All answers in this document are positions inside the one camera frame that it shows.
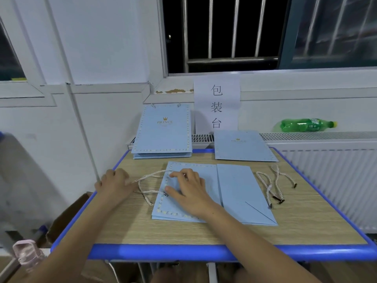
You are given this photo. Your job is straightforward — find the person's right hand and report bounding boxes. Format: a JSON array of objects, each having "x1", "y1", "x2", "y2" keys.
[{"x1": 163, "y1": 168, "x2": 221, "y2": 221}]

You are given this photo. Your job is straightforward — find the person's left hand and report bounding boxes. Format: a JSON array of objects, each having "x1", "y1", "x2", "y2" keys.
[{"x1": 94, "y1": 168, "x2": 137, "y2": 205}]

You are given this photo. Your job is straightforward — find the stack of finished blue bags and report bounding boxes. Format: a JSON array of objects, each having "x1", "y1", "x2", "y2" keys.
[{"x1": 132, "y1": 152, "x2": 193, "y2": 156}]

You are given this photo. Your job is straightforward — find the stack of blue paper bags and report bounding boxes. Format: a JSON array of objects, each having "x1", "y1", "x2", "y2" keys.
[{"x1": 213, "y1": 129, "x2": 278, "y2": 163}]

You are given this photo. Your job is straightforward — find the pile of white twisted ropes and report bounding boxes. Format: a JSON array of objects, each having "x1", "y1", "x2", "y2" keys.
[{"x1": 256, "y1": 165, "x2": 298, "y2": 208}]

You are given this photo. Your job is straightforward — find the person's left forearm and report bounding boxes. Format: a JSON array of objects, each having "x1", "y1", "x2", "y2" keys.
[{"x1": 24, "y1": 194, "x2": 124, "y2": 283}]

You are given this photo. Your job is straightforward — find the person's right forearm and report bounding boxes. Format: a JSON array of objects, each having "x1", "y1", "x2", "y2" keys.
[{"x1": 203, "y1": 206, "x2": 322, "y2": 283}]

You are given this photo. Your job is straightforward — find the blue-edged wooden desk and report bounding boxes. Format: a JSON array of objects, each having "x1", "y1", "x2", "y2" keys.
[{"x1": 50, "y1": 149, "x2": 377, "y2": 262}]

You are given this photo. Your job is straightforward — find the brown cardboard box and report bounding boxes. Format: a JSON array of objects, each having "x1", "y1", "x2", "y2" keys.
[{"x1": 46, "y1": 191, "x2": 92, "y2": 245}]

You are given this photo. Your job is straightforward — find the white paper sign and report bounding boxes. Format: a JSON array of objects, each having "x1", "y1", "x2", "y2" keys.
[{"x1": 193, "y1": 76, "x2": 241, "y2": 133}]

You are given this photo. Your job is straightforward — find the pink water bottle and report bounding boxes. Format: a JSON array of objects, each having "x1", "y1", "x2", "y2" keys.
[{"x1": 12, "y1": 239, "x2": 46, "y2": 272}]

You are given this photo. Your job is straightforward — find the white framed window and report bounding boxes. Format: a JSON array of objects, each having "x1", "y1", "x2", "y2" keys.
[{"x1": 0, "y1": 15, "x2": 57, "y2": 108}]

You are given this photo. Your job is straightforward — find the green plastic bottle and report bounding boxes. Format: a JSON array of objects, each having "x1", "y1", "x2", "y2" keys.
[{"x1": 280, "y1": 118, "x2": 338, "y2": 133}]

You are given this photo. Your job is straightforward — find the metal window grille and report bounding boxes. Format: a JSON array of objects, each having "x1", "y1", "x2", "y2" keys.
[{"x1": 162, "y1": 0, "x2": 289, "y2": 73}]

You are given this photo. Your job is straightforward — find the teal framed sliding window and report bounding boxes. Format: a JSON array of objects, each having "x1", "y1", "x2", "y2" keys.
[{"x1": 278, "y1": 0, "x2": 377, "y2": 70}]

